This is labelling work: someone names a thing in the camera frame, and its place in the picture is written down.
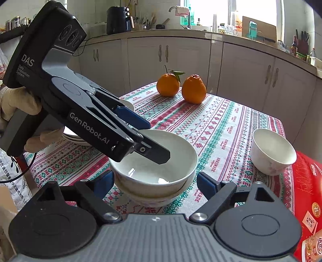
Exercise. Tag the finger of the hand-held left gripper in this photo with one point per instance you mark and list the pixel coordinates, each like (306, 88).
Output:
(133, 117)
(156, 151)

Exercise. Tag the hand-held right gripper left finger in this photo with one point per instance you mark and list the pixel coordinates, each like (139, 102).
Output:
(104, 184)

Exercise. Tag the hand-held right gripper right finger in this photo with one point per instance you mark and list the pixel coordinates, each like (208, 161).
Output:
(207, 185)

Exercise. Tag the white fruit-print plate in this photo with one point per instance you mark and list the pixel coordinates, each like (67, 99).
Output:
(75, 139)
(125, 104)

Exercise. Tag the plain white bowl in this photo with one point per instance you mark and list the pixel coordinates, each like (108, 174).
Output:
(151, 173)
(156, 201)

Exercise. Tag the person's left hand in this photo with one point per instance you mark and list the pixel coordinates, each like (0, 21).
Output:
(17, 103)

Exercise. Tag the orange with green leaves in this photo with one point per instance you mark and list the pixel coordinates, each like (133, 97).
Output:
(168, 85)

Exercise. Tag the red green patterned tablecloth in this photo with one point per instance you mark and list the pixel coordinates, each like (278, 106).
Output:
(221, 126)

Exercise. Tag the knobbly orange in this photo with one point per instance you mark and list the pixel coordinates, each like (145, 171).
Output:
(194, 89)

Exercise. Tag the white bowl with pink flowers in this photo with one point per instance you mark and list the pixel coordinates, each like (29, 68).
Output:
(271, 151)

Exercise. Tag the dark air fryer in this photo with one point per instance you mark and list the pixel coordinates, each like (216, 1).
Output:
(118, 21)

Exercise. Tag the white printed sack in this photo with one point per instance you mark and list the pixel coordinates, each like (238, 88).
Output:
(17, 191)

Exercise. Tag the beige kitchen countertop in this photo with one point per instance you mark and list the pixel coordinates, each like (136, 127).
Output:
(176, 34)

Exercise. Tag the utensil holder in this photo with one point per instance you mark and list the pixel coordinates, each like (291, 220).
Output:
(146, 24)

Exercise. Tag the red printed bag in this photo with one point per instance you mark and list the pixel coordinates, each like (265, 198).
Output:
(309, 191)

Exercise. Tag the kitchen faucet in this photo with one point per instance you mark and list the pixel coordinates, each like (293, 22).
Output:
(187, 20)

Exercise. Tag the white kitchen cabinets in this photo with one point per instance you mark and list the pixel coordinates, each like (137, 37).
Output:
(241, 73)

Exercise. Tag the glass jar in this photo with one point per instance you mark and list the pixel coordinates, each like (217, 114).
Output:
(221, 29)

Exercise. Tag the glass mug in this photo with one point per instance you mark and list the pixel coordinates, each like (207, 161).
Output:
(230, 30)

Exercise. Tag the teal bottle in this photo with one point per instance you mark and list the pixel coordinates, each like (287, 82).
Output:
(252, 30)

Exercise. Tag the brown cardboard box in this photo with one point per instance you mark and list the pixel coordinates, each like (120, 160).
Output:
(266, 29)

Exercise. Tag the dark sauce bottle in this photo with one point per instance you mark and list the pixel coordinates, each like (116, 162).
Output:
(294, 46)

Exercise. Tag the white plastic container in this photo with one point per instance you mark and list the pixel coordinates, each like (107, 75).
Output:
(316, 61)

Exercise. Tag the knife block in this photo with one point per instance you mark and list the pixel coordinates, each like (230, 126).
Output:
(303, 44)

